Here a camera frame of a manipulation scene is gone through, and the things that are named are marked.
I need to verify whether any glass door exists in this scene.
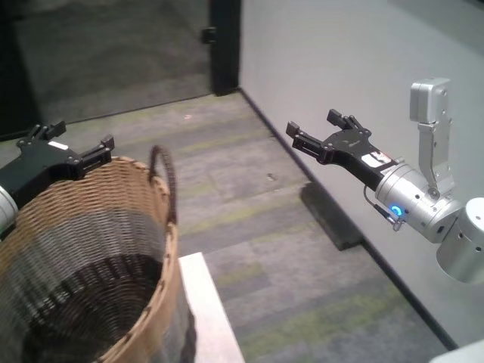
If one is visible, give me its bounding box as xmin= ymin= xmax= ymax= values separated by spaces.
xmin=14 ymin=0 xmax=213 ymax=129

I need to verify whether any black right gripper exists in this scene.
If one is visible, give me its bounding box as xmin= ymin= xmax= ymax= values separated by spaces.
xmin=285 ymin=108 xmax=406 ymax=193

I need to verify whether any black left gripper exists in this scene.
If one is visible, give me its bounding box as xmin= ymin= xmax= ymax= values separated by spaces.
xmin=0 ymin=120 xmax=116 ymax=208

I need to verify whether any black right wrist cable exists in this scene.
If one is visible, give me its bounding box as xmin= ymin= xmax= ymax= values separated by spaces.
xmin=363 ymin=184 xmax=406 ymax=232

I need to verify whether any white square stand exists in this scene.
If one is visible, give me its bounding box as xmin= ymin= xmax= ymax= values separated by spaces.
xmin=178 ymin=253 xmax=247 ymax=363

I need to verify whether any tan grey black woven basket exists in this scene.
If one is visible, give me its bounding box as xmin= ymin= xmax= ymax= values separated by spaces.
xmin=0 ymin=145 xmax=197 ymax=363

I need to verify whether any wide black door frame post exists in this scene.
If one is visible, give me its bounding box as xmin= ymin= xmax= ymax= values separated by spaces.
xmin=0 ymin=0 xmax=41 ymax=141

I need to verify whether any narrow black door frame post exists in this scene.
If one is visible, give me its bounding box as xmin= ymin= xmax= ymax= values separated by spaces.
xmin=209 ymin=0 xmax=242 ymax=97

